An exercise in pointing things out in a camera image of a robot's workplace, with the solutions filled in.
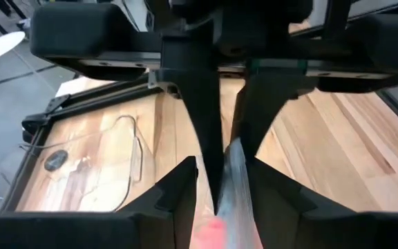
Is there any clear plastic bag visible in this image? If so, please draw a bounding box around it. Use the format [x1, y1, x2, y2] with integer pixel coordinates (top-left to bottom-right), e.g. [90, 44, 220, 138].
[216, 137, 264, 249]

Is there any pink elastic bandage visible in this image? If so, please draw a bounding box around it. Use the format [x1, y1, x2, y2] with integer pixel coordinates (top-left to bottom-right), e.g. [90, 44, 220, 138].
[192, 217, 229, 249]

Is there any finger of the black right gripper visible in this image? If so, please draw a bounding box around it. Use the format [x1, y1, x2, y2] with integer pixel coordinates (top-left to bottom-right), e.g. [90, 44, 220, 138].
[160, 67, 226, 216]
[231, 68, 320, 164]

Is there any clear plastic bin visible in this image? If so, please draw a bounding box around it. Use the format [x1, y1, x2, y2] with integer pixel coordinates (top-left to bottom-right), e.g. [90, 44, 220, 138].
[0, 115, 145, 215]

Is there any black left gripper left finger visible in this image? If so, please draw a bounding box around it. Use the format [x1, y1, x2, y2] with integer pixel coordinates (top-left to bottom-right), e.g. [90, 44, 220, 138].
[0, 156, 199, 249]

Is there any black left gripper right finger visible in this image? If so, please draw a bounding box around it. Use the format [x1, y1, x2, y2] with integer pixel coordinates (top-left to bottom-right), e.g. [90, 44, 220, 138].
[249, 158, 398, 249]

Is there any black round table grommet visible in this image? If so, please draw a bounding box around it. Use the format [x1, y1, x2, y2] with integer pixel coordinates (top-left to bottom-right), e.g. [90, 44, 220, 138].
[44, 149, 70, 173]

